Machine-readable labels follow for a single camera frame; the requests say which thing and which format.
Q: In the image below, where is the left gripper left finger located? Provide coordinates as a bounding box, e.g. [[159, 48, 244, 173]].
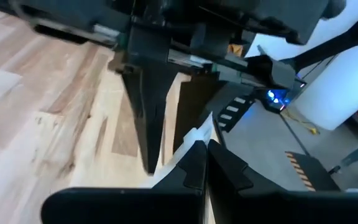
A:
[[41, 140, 208, 224]]

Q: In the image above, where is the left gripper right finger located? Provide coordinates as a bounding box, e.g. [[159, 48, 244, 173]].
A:
[[208, 139, 358, 224]]

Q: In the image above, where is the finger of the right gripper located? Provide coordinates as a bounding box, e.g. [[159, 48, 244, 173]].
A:
[[121, 63, 180, 175], [172, 74, 227, 154]]

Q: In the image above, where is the clear plastic zip bag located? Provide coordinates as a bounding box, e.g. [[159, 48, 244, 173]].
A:
[[141, 113, 214, 189]]

